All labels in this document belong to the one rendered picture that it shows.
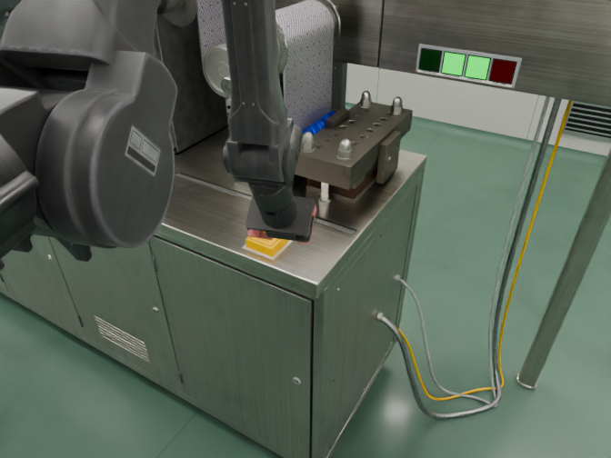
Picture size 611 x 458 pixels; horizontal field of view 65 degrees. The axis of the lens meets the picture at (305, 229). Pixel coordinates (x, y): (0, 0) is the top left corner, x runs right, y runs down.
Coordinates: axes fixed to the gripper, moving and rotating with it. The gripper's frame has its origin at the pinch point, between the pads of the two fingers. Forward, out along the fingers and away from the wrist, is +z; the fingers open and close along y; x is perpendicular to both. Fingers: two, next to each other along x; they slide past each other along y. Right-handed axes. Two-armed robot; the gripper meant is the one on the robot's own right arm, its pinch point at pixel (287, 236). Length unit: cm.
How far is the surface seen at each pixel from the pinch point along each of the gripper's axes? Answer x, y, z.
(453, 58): -61, -27, 18
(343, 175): -25.3, -5.1, 19.4
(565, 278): -31, -73, 76
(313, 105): -48, 7, 24
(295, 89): -44.2, 9.4, 13.3
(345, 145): -31.0, -4.9, 15.6
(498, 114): -210, -82, 217
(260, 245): -4.3, 9.4, 16.9
